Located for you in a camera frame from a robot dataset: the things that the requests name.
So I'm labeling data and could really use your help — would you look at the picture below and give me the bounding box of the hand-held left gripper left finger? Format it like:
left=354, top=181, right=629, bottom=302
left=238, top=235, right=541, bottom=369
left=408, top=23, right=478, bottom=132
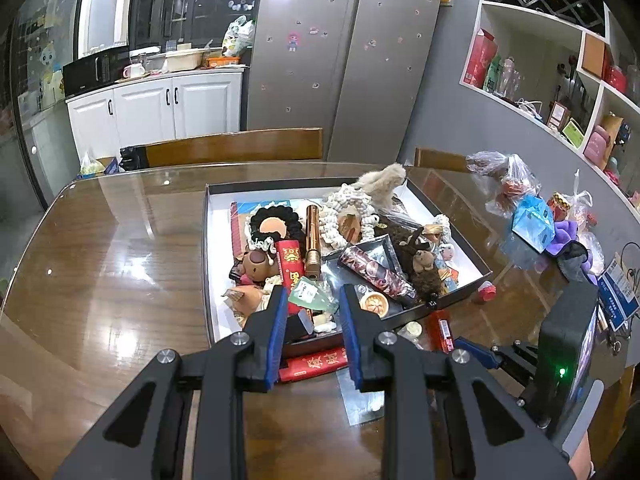
left=52, top=286, right=290, bottom=480

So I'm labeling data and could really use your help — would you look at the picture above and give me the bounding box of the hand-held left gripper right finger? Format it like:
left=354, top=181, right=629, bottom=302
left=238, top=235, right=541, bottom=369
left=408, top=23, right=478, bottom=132
left=339, top=284, right=576, bottom=480

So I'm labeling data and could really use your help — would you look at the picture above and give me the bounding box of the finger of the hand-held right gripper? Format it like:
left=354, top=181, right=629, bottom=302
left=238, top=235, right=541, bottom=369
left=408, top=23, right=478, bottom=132
left=492, top=362, right=538, bottom=408
left=452, top=336, right=542, bottom=372

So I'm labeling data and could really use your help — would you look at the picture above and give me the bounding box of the green transparent packet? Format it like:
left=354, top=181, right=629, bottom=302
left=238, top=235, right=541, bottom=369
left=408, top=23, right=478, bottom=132
left=289, top=277, right=335, bottom=313

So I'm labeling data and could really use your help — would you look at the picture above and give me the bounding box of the black storage box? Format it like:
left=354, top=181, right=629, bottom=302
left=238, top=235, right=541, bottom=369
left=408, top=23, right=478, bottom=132
left=201, top=176, right=495, bottom=348

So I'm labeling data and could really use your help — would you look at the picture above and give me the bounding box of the glass-topped wooden desktop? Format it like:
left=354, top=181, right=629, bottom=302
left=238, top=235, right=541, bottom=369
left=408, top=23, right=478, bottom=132
left=0, top=160, right=640, bottom=480

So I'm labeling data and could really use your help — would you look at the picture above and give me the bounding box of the person's right hand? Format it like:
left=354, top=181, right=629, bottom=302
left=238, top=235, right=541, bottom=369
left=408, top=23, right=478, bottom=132
left=567, top=430, right=598, bottom=480

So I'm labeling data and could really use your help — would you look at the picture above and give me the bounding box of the long red box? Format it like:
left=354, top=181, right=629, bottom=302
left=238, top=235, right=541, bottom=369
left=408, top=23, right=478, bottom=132
left=277, top=347, right=349, bottom=384

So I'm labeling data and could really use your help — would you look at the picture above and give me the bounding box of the round orange toy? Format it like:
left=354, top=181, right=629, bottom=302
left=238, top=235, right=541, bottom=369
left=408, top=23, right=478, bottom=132
left=360, top=292, right=390, bottom=318

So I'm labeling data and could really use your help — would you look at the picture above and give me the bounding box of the orange toy figure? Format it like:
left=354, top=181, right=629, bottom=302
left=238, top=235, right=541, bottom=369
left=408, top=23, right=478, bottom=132
left=225, top=287, right=273, bottom=328

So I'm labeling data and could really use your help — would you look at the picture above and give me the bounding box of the silver foil bag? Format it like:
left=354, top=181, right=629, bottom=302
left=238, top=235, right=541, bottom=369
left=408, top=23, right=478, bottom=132
left=336, top=357, right=387, bottom=428

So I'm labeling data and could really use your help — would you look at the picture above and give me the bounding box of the patterned red tube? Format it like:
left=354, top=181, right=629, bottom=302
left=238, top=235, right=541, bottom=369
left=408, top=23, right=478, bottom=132
left=337, top=245, right=418, bottom=306

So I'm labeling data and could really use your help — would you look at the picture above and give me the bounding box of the red box with gold print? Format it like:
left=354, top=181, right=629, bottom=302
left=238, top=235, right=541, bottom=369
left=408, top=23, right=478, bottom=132
left=274, top=240, right=307, bottom=288

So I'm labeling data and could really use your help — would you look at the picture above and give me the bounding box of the brown bear plush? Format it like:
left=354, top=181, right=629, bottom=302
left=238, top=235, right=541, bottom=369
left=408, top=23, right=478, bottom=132
left=236, top=250, right=281, bottom=286

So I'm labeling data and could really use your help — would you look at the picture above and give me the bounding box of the blue and white card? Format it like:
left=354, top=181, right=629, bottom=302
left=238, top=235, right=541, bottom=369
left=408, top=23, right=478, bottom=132
left=597, top=252, right=640, bottom=331

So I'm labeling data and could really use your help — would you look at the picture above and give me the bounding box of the dark brown plush toy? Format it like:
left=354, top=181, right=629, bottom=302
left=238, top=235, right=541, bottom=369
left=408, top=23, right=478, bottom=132
left=390, top=225, right=446, bottom=306

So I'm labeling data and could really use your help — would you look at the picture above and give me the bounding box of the bronze metal tube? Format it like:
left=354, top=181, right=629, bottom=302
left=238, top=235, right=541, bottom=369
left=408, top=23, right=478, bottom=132
left=304, top=204, right=322, bottom=281

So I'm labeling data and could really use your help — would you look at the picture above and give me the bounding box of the purple cloth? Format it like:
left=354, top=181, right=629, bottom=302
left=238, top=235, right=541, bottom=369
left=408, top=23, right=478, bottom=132
left=550, top=220, right=598, bottom=281

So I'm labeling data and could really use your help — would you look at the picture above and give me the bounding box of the black ruffled round doll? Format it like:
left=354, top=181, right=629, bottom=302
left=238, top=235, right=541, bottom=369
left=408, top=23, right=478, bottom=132
left=247, top=206, right=306, bottom=256

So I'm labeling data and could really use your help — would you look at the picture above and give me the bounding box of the blue package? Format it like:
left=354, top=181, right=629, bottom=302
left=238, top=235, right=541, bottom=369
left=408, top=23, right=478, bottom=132
left=511, top=195, right=556, bottom=253

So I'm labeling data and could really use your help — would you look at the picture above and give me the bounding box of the red and gold jar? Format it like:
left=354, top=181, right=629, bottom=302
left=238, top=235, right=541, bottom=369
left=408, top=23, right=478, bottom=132
left=546, top=192, right=573, bottom=216

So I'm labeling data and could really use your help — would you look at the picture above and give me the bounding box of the beige plush toy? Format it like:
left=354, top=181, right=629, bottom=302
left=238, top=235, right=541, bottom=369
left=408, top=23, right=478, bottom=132
left=356, top=162, right=407, bottom=206

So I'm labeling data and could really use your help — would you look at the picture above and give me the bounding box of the clear plastic bag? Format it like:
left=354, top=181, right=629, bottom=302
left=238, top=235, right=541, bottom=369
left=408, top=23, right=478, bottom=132
left=465, top=151, right=543, bottom=218

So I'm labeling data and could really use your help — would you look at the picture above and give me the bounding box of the wooden chair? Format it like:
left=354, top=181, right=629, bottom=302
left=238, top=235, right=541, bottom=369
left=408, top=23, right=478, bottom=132
left=414, top=147, right=473, bottom=173
left=142, top=128, right=325, bottom=167

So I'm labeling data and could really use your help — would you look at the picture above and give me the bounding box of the pink box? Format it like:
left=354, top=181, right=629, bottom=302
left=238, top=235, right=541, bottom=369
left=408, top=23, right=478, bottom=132
left=584, top=127, right=612, bottom=170

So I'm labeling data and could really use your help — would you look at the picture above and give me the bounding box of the black object on chair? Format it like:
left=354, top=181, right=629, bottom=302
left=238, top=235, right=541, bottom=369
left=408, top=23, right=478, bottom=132
left=119, top=145, right=148, bottom=171

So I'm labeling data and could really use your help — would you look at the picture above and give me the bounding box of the white kitchen cabinet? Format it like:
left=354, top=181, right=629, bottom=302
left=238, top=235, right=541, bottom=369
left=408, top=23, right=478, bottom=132
left=66, top=71, right=245, bottom=161

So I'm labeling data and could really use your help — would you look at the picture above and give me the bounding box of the silver refrigerator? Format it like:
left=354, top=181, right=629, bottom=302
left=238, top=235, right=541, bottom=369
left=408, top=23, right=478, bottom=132
left=245, top=0, right=446, bottom=163

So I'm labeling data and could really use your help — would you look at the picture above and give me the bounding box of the red gift box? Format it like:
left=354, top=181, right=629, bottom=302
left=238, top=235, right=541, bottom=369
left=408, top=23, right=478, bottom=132
left=462, top=29, right=499, bottom=87

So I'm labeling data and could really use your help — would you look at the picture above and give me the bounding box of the cream basin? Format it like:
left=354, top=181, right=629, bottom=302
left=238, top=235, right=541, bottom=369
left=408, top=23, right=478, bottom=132
left=164, top=49, right=210, bottom=72

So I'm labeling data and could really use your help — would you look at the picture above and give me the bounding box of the plastic bag on counter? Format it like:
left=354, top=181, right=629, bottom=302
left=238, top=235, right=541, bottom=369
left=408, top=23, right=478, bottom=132
left=222, top=16, right=255, bottom=57

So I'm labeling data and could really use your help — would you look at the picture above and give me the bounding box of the black microwave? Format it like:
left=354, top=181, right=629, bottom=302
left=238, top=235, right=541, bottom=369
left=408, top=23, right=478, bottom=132
left=62, top=46, right=131, bottom=97

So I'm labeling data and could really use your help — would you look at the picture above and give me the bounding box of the glass sliding door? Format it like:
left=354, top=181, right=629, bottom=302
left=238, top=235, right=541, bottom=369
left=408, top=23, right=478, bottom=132
left=0, top=0, right=91, bottom=201

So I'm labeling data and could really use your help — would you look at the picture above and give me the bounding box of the white bead ring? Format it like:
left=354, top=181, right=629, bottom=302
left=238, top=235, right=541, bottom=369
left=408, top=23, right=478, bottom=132
left=320, top=184, right=381, bottom=248

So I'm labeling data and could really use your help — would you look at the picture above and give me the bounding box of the white wall shelf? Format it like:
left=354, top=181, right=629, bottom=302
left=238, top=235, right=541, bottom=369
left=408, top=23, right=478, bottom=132
left=460, top=0, right=640, bottom=196

